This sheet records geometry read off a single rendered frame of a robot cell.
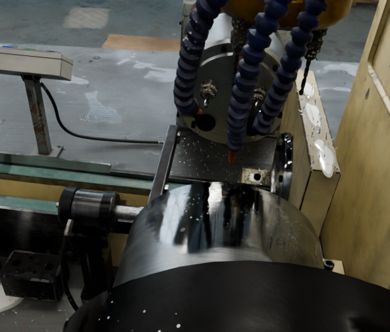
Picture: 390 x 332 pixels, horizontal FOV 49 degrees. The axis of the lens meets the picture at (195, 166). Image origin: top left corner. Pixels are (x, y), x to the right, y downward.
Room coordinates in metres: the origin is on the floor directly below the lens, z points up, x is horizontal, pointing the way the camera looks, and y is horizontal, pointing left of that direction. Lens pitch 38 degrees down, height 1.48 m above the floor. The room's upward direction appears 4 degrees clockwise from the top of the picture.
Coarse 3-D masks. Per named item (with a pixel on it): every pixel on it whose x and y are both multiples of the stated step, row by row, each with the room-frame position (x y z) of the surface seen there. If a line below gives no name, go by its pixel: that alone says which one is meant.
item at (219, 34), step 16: (224, 16) 0.94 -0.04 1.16; (224, 32) 0.84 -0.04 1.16; (208, 48) 0.80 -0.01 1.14; (224, 48) 0.80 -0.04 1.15; (272, 48) 0.82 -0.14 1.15; (208, 64) 0.80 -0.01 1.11; (224, 64) 0.80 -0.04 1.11; (272, 64) 0.79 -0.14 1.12; (208, 80) 0.79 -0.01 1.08; (224, 80) 0.80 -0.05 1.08; (272, 80) 0.79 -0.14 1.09; (224, 96) 0.80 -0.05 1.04; (256, 96) 0.76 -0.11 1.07; (208, 112) 0.80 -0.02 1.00; (224, 112) 0.80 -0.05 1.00; (256, 112) 0.79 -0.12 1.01; (192, 128) 0.80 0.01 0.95; (208, 128) 0.79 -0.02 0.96; (224, 128) 0.79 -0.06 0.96; (272, 128) 0.79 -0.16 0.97
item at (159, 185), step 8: (168, 128) 0.68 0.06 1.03; (176, 128) 0.68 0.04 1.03; (168, 136) 0.65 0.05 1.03; (176, 136) 0.66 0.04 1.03; (168, 144) 0.63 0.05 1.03; (176, 144) 0.66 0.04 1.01; (168, 152) 0.60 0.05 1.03; (160, 160) 0.58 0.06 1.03; (168, 160) 0.58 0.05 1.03; (160, 168) 0.56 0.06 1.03; (168, 168) 0.56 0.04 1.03; (160, 176) 0.54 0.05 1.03; (168, 176) 0.56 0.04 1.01; (152, 184) 0.51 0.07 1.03; (160, 184) 0.51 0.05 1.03; (152, 192) 0.49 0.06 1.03; (160, 192) 0.50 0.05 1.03
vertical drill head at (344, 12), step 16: (240, 0) 0.52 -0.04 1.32; (256, 0) 0.50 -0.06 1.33; (304, 0) 0.50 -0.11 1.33; (336, 0) 0.51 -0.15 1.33; (352, 0) 0.55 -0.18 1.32; (240, 16) 0.52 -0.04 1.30; (288, 16) 0.50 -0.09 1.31; (320, 16) 0.50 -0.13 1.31; (336, 16) 0.52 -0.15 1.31; (240, 32) 0.54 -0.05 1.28; (320, 32) 0.53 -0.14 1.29; (240, 48) 0.54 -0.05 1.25; (320, 48) 0.54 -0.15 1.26; (304, 80) 0.54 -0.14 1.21
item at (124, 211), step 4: (116, 208) 0.46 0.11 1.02; (120, 208) 0.46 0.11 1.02; (124, 208) 0.46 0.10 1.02; (128, 208) 0.46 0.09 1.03; (132, 208) 0.46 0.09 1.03; (136, 208) 0.46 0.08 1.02; (140, 208) 0.46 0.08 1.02; (116, 212) 0.45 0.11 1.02; (120, 212) 0.45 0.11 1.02; (124, 212) 0.45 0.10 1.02; (128, 212) 0.45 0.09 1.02; (132, 212) 0.45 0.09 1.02; (136, 212) 0.45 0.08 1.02; (116, 216) 0.45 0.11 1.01; (120, 216) 0.45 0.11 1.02; (124, 216) 0.45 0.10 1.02; (128, 216) 0.45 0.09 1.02; (132, 216) 0.45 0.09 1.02
